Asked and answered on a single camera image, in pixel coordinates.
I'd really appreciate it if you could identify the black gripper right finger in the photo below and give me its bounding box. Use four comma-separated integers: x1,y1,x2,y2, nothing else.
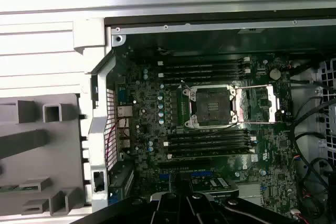
183,173,299,224

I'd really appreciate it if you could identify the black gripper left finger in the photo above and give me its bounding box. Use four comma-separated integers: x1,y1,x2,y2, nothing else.
83,173,184,224

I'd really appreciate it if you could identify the metal socket cover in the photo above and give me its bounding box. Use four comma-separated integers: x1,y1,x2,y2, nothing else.
233,83,280,125

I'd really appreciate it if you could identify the CPU socket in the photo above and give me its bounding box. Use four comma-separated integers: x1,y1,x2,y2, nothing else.
182,84,237,130

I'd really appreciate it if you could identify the silver chipset heatsink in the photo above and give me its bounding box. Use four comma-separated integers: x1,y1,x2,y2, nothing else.
237,183,263,206

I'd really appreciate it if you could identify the black expansion slot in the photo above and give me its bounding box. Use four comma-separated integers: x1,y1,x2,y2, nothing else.
159,158,212,170

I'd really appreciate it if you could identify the black RAM slot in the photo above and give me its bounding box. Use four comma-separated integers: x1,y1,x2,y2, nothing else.
166,145,257,152
166,132,257,140
159,72,250,78
160,77,249,83
157,60,250,67
166,139,257,146
159,66,250,72

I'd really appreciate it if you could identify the thin metal locking lever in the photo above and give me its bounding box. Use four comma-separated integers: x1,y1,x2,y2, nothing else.
201,126,250,140

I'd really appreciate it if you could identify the black open PC case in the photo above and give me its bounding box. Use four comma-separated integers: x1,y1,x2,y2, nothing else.
73,10,336,224

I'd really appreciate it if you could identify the grey parts rack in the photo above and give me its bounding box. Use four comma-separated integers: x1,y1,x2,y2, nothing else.
0,92,89,218

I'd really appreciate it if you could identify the green motherboard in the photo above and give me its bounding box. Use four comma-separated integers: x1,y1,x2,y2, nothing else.
112,47,320,210

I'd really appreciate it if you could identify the silver metal drive cage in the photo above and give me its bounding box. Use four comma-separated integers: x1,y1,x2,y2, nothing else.
314,58,336,162

